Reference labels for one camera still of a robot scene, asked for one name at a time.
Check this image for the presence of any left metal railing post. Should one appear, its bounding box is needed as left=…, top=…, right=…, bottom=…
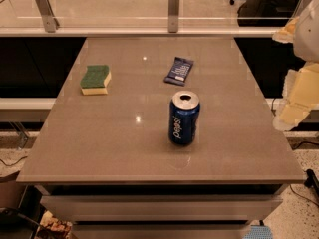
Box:
left=35, top=0, right=59, bottom=33

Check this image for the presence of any metal drawer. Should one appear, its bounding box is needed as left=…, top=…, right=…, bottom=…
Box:
left=72, top=224, right=250, bottom=239
left=41, top=195, right=282, bottom=222

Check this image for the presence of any blue pepsi can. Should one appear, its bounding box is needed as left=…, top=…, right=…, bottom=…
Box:
left=168, top=91, right=200, bottom=145

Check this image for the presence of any lower metal drawer front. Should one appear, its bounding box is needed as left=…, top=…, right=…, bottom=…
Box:
left=72, top=224, right=250, bottom=239

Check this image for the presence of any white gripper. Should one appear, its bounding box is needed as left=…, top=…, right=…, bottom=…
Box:
left=272, top=0, right=319, bottom=131

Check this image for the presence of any black office chair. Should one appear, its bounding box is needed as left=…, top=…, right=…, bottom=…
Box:
left=237, top=0, right=299, bottom=27

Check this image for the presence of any black floor cable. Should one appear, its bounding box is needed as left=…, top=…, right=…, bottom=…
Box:
left=288, top=140, right=319, bottom=208
left=0, top=154, right=29, bottom=167

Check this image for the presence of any upper metal drawer front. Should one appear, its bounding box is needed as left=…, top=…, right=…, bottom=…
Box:
left=41, top=195, right=282, bottom=222

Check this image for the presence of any black floor cable right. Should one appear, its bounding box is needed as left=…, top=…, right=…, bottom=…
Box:
left=288, top=140, right=319, bottom=208

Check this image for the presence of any green yellow sponge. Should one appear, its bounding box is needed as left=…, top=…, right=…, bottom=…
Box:
left=80, top=65, right=112, bottom=96

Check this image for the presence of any middle metal railing post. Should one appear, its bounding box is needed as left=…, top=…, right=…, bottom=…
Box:
left=167, top=0, right=180, bottom=33

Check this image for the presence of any black floor cable left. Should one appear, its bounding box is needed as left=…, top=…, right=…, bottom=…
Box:
left=0, top=154, right=29, bottom=167

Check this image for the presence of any dark blue snack wrapper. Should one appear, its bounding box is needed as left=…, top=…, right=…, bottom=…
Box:
left=164, top=57, right=193, bottom=86

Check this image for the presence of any snack tray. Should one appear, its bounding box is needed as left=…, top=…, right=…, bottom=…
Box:
left=34, top=211, right=72, bottom=239

